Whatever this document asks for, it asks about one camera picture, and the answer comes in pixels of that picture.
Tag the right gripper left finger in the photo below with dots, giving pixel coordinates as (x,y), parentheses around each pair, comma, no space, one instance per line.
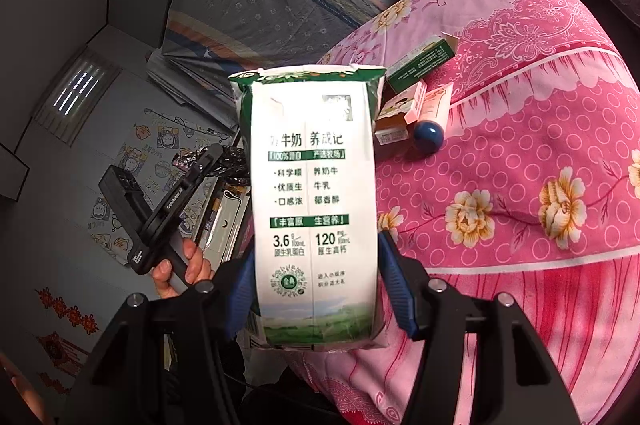
(159,362)

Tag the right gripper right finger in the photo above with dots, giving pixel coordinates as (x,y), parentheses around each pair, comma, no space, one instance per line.
(516,381)

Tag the green white milk carton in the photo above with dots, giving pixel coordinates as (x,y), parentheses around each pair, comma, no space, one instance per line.
(308,135)

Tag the orange white kids carton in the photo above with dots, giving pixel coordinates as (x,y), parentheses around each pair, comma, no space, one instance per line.
(398,114)

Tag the pink hand cream tube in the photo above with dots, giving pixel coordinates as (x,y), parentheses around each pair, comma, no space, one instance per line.
(429,131)

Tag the left hand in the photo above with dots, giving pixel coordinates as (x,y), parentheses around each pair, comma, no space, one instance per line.
(198,268)

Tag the pink floral table cover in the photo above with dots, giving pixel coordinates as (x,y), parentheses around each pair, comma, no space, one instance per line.
(535,191)

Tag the green small box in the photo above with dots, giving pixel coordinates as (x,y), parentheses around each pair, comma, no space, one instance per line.
(421,60)

